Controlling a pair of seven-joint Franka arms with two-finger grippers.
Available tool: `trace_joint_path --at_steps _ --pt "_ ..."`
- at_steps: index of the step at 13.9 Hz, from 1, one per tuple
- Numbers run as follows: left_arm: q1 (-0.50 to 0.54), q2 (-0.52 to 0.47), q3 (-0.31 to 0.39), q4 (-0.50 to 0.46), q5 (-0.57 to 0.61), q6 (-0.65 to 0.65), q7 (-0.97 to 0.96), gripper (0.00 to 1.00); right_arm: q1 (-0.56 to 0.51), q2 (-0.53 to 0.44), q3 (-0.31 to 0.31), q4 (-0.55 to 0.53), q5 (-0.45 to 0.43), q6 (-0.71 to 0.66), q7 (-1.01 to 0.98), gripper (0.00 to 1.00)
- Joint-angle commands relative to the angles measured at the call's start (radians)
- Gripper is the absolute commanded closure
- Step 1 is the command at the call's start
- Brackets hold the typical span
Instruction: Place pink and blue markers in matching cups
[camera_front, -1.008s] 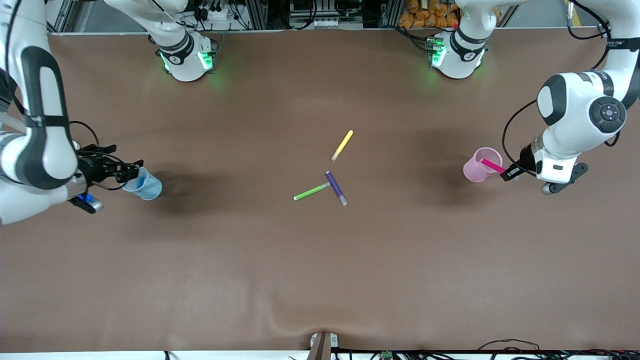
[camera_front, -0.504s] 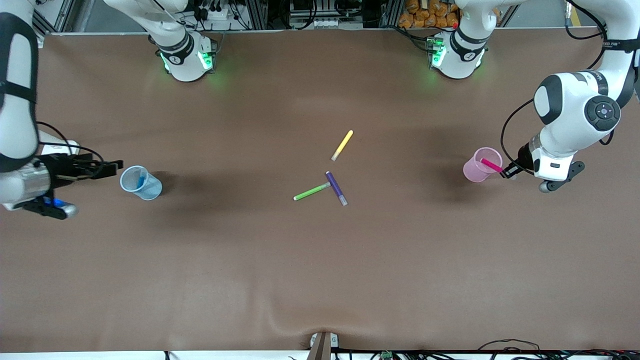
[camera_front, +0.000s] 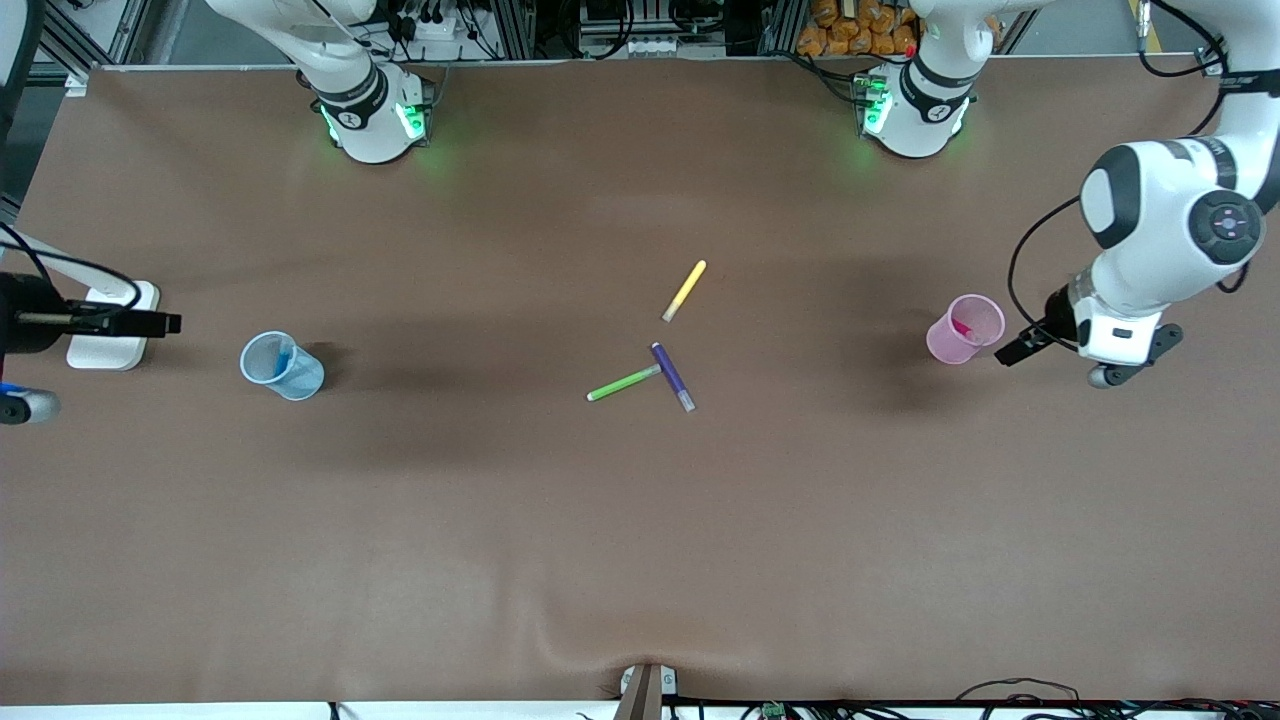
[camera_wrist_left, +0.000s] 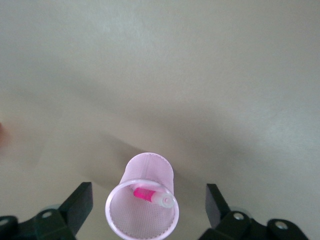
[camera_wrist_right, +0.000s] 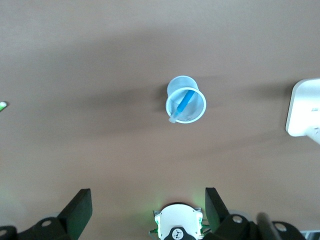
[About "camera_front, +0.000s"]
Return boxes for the white lamp stand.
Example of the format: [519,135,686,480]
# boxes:
[0,228,160,371]

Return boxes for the pink mesh cup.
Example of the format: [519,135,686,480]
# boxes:
[925,293,1006,366]

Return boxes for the blue mesh cup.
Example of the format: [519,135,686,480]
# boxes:
[239,331,325,402]

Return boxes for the yellow marker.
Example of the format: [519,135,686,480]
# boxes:
[662,260,708,323]

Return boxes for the purple marker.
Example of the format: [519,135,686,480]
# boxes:
[651,342,696,413]

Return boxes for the orange snack packs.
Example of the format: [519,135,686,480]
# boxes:
[797,0,919,58]

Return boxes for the green marker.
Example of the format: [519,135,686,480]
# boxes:
[586,364,663,403]

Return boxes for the brown table cover cloth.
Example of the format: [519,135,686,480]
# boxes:
[0,55,1280,706]

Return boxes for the white power strip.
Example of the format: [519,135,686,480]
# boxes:
[580,35,681,59]

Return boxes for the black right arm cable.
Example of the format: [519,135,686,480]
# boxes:
[0,222,143,313]

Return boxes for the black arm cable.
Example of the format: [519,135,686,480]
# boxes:
[1006,195,1087,353]
[0,222,143,313]

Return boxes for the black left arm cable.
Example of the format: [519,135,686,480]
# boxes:
[1006,195,1087,353]

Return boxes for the black cable bundle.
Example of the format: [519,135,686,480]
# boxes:
[940,677,1280,720]

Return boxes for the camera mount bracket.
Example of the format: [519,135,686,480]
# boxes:
[613,662,679,720]

